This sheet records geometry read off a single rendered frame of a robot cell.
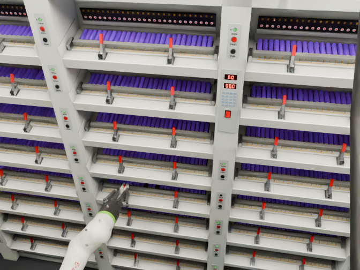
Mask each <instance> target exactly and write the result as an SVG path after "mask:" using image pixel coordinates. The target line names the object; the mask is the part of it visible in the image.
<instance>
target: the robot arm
mask: <svg viewBox="0 0 360 270"><path fill-rule="evenodd" d="M124 185H125V182H124V183H123V184H122V186H121V187H119V188H117V190H113V191H112V192H111V193H110V194H109V195H108V196H107V197H105V198H103V204H105V205H103V206H102V207H101V208H100V210H99V211H98V213H97V215H96V216H95V218H94V219H93V220H92V221H91V222H89V223H88V225H87V226H86V227H85V228H84V229H83V230H82V231H81V232H80V233H79V234H78V235H77V236H75V237H74V238H73V239H71V241H70V243H69V246H68V249H67V252H66V255H65V257H64V260H63V262H62V265H61V267H60V269H59V270H84V267H85V265H86V263H87V261H88V259H89V258H90V256H91V254H92V253H93V252H94V251H95V250H96V249H97V248H99V247H100V246H101V245H103V244H104V243H106V242H107V241H108V240H109V238H110V236H111V232H112V229H113V227H114V225H115V223H116V221H117V219H118V217H119V212H120V210H121V208H123V206H126V207H128V206H129V197H130V192H129V183H127V184H126V186H125V188H124ZM122 192H123V193H122ZM119 193H120V194H121V196H120V197H119V198H118V196H119ZM125 197H126V198H125ZM124 198H125V202H124V203H122V201H123V200H124Z"/></svg>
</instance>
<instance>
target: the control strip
mask: <svg viewBox="0 0 360 270"><path fill-rule="evenodd" d="M228 75H234V80H230V79H228ZM240 81H241V70H233V69H222V71H221V88H220V105H219V122H218V131H221V132H232V133H235V128H236V118H237V108H238V97H239V87H240ZM226 84H235V88H225V86H226Z"/></svg>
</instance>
